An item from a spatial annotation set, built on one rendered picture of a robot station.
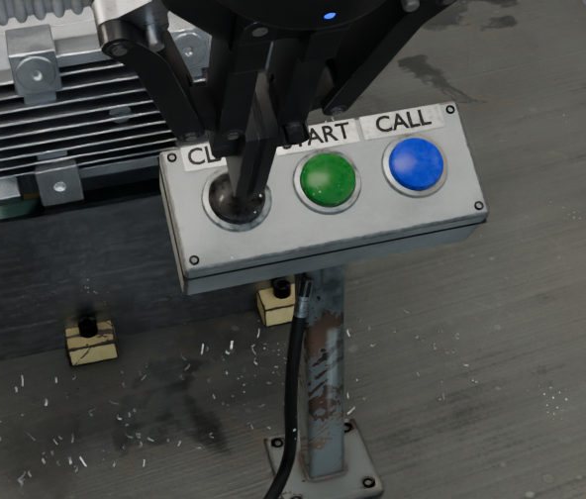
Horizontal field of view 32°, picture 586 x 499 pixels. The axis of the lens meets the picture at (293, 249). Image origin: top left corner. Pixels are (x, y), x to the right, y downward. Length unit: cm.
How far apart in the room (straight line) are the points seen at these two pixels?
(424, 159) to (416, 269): 35
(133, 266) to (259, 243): 29
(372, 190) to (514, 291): 36
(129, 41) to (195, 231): 21
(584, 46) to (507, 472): 64
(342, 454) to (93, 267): 24
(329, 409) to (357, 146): 20
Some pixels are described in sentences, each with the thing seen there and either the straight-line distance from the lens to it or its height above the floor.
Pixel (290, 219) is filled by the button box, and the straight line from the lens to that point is 55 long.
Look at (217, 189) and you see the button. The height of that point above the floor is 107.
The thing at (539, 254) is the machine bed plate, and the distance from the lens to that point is 94.
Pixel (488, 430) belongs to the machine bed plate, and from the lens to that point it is 79.
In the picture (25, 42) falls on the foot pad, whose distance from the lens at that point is 70.
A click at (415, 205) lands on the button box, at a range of 56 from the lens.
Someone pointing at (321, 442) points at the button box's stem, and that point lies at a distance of 71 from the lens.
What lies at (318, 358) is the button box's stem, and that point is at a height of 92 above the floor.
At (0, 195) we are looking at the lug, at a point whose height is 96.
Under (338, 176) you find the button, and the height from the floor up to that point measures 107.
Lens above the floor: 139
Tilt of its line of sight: 39 degrees down
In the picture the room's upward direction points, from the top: 2 degrees counter-clockwise
